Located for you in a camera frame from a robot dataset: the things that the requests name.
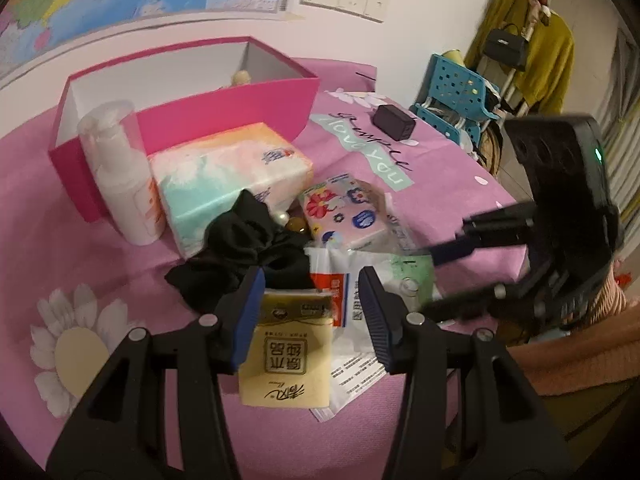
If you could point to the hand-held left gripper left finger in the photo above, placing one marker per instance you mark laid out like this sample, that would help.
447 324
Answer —
252 305

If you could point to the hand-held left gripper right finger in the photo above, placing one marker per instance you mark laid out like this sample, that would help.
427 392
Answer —
372 310

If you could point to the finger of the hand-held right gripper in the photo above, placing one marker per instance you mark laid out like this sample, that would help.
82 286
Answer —
452 251
450 306

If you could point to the white plastic packet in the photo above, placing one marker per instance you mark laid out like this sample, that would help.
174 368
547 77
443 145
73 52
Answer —
350 360

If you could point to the yellow pocket tissue pack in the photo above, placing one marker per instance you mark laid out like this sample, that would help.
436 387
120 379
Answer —
285 355

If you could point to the black cloth scrunchie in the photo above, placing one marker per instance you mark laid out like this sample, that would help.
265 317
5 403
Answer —
240 245

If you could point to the floral pocket tissue pack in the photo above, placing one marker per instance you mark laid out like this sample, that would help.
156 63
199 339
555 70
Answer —
345 215

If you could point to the pink cardboard box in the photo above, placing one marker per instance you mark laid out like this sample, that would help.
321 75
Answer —
215 105

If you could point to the person's right forearm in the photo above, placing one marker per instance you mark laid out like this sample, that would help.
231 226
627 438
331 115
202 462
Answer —
607 300

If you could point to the green sachet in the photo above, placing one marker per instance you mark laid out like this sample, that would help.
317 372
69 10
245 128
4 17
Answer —
412 275

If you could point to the pink flower-print tablecloth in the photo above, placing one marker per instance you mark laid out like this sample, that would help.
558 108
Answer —
435 175

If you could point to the grey curtain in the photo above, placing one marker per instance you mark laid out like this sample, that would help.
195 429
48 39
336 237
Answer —
622 110

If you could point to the large pastel tissue pack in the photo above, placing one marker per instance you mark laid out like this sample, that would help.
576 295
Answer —
220 175

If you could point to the yellow coat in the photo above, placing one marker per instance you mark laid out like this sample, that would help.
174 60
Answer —
547 60

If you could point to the black charger adapter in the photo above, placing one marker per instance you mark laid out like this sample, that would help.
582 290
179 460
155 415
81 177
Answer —
392 122

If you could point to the blue plastic basket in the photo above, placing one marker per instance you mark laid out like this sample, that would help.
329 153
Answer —
455 85

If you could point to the black handbag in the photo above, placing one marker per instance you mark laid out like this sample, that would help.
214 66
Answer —
507 47

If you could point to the white pump bottle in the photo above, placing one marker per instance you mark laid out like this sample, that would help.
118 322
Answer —
125 185

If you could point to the small yellow toy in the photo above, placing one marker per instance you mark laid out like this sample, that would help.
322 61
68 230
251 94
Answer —
241 78

